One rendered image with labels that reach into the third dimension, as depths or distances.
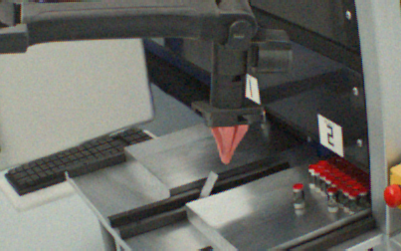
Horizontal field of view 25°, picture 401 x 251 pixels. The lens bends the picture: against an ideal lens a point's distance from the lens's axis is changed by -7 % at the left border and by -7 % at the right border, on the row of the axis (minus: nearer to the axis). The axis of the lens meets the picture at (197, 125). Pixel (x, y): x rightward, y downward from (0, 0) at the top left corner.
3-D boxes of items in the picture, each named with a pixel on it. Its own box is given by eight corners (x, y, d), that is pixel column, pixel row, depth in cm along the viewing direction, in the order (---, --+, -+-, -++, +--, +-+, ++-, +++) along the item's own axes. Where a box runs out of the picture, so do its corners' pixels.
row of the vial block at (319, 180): (316, 183, 187) (314, 162, 185) (362, 214, 171) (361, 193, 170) (307, 186, 186) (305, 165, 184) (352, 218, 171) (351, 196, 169)
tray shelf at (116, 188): (253, 121, 227) (252, 114, 226) (415, 227, 167) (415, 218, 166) (66, 178, 211) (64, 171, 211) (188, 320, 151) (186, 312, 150)
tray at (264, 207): (335, 166, 193) (334, 151, 191) (401, 209, 170) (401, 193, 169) (187, 219, 181) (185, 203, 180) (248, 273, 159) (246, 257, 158)
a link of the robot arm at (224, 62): (209, 32, 153) (217, 39, 147) (250, 32, 154) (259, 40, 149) (207, 73, 155) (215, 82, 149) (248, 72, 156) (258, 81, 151)
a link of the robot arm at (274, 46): (219, -7, 149) (231, 21, 143) (287, -5, 152) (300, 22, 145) (211, 54, 157) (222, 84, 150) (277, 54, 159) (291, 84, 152)
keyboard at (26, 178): (139, 131, 246) (138, 124, 245) (163, 148, 234) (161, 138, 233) (4, 177, 231) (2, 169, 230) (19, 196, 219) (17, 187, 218)
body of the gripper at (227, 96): (264, 118, 154) (266, 74, 152) (207, 124, 150) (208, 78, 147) (246, 107, 159) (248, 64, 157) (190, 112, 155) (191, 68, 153)
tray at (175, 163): (261, 120, 222) (260, 106, 221) (316, 154, 200) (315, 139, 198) (126, 161, 211) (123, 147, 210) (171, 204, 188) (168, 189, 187)
